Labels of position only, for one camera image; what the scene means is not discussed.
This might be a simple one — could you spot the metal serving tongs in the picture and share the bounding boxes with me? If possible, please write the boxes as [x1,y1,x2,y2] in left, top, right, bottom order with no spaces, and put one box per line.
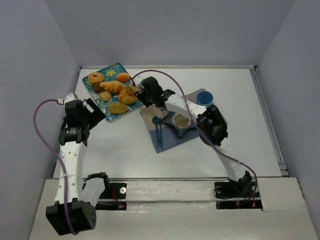
[135,85,167,111]

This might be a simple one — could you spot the brown-crust bread slice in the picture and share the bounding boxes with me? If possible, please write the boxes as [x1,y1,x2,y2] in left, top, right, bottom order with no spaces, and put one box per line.
[129,84,138,93]

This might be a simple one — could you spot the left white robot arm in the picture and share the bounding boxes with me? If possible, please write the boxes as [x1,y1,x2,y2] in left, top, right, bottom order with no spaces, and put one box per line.
[45,93,110,236]

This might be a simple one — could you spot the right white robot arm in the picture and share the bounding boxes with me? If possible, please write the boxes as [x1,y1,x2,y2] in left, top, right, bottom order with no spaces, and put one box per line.
[132,76,252,197]

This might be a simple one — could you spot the oval tan bread slice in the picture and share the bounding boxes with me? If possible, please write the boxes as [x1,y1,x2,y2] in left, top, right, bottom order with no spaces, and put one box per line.
[107,102,129,115]

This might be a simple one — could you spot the small round tan bun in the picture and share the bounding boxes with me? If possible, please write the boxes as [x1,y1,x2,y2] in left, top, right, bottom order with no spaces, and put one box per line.
[99,91,112,102]

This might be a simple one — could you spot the brown chocolate muffin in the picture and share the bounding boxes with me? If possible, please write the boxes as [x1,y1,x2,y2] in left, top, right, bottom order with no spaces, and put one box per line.
[91,82,104,93]

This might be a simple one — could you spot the orange striped twisted roll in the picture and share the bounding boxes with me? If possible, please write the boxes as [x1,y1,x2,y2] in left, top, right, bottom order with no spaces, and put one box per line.
[118,89,138,105]

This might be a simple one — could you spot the blue plastic fork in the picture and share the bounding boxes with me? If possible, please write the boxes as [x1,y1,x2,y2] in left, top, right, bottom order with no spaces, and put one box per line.
[158,117,163,149]

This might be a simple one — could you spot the golden croissant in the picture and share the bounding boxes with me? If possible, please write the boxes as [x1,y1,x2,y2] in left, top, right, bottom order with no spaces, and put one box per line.
[99,80,127,94]

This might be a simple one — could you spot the round orange bun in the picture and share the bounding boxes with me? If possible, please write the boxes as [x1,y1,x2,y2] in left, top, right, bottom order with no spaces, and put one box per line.
[116,72,131,83]

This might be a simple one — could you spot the blue star-shaped plate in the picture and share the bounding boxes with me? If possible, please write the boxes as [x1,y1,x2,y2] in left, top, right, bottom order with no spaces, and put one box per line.
[161,111,199,139]

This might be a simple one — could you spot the blue beige cloth placemat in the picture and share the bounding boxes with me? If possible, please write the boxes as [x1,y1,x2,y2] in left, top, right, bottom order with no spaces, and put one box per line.
[139,88,229,154]

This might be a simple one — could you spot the blue plastic cup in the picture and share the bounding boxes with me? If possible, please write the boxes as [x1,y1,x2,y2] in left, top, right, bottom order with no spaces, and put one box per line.
[196,90,214,107]

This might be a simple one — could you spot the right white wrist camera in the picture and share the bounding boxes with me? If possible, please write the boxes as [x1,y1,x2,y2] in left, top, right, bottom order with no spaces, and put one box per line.
[135,80,144,93]

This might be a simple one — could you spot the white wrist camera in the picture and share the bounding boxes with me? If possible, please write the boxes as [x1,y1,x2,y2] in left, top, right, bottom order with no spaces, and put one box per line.
[135,80,144,93]
[56,92,78,106]

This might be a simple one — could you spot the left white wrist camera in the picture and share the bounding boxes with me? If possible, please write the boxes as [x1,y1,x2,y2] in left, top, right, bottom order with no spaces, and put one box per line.
[56,92,78,106]

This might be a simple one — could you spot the orange ring donut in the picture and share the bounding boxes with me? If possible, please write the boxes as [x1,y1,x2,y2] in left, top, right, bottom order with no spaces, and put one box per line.
[88,72,105,83]

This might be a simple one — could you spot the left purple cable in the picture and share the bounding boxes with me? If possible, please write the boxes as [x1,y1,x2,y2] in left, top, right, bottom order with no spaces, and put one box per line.
[33,99,80,236]

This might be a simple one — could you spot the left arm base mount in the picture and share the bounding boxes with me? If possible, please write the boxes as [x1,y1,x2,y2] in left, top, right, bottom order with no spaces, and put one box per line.
[82,172,127,211]

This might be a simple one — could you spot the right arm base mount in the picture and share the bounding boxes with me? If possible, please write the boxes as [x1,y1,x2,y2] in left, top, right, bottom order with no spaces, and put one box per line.
[212,171,263,210]

